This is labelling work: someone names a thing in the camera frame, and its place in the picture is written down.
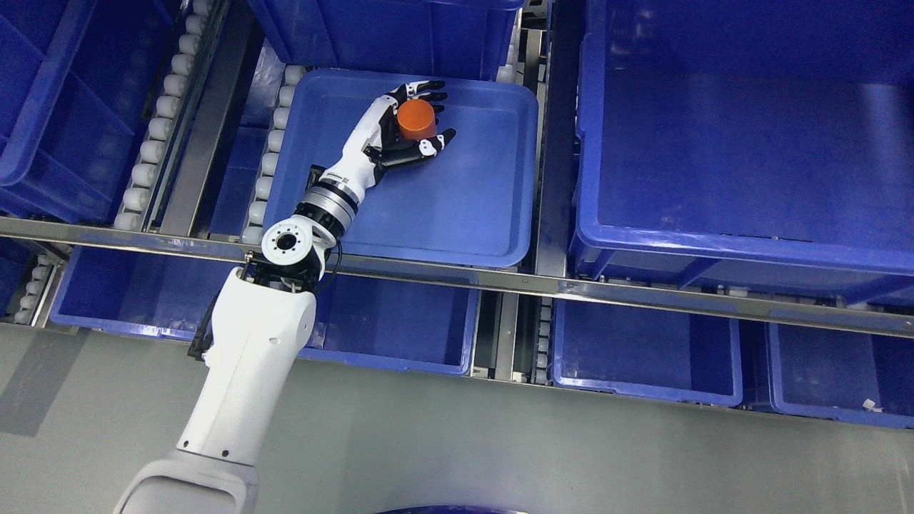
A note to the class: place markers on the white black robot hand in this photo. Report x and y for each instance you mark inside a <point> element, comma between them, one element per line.
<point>376,145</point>

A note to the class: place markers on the orange cylindrical capacitor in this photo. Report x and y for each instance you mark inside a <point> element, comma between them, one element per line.
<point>416,120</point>

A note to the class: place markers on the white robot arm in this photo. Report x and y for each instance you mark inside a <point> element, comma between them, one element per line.
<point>261,319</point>

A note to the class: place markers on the shallow blue tray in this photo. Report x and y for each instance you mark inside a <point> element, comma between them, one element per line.
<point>471,205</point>

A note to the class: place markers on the blue bin top middle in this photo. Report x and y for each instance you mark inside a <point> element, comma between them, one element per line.
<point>447,39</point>

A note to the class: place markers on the blue bin lower middle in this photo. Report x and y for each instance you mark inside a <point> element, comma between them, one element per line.
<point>394,326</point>

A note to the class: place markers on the blue bin lower left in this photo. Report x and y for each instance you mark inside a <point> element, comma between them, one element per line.
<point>137,294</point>

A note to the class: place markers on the blue bin upper left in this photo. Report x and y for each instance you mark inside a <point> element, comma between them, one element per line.
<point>75,79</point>

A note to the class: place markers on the blue bin far left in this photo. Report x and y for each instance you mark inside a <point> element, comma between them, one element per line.
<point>24,272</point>

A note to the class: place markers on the large blue bin upper right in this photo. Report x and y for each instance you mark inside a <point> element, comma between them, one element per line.
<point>758,145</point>

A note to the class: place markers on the blue bin lower right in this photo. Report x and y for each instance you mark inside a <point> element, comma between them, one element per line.
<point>646,353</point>

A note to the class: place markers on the blue bin far right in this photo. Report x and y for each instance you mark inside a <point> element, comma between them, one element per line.
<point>836,375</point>

